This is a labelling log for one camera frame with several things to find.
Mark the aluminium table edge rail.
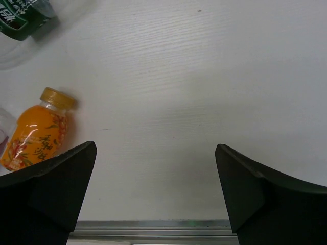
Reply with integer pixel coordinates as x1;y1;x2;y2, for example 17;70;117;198
69;220;239;244

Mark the red label water bottle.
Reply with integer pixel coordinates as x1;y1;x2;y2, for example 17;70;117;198
0;108;16;156

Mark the green label clear bottle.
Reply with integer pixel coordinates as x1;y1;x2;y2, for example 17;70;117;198
1;1;56;70

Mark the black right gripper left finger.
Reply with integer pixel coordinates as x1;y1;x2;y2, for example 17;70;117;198
1;141;97;244

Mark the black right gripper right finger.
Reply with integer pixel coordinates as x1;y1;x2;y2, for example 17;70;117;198
215;144;326;244

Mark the orange juice bottle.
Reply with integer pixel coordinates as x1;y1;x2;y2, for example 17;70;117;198
1;87;75;172

